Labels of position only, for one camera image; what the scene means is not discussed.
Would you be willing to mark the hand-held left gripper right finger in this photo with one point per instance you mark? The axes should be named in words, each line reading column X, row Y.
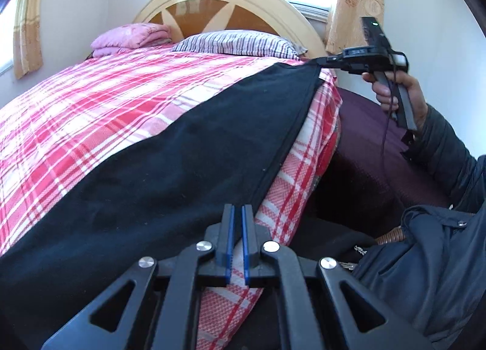
column 246, row 243

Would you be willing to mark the striped pillow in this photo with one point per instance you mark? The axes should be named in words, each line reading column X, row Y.
column 243, row 43

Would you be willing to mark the beige wooden headboard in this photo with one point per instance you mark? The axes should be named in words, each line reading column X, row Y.
column 227, row 12

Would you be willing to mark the person's right forearm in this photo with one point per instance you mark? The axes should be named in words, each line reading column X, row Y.
column 448, row 152

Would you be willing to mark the person's dark jacket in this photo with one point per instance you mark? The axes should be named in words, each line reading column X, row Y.
column 425, row 281

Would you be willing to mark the dark purple blanket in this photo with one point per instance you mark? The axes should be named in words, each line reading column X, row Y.
column 364, row 137

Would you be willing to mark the black pants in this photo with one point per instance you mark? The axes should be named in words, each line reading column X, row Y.
column 171, row 167

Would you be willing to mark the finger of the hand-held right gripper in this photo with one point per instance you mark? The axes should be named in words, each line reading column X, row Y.
column 330, row 61

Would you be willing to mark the red plaid bed sheet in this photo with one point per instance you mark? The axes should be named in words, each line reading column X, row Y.
column 95, row 107

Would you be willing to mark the beige patterned curtain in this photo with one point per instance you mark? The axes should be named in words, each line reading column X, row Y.
column 355, row 4
column 28, row 31

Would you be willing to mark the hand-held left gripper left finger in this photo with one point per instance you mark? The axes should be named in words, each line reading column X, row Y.
column 226, row 243

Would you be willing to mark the side wall window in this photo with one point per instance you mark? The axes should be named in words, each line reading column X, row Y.
column 5, row 38

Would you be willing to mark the pink folded blanket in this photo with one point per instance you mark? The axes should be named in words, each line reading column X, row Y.
column 129, row 36

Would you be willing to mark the person's right hand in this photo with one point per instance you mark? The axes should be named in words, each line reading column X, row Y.
column 379, row 91

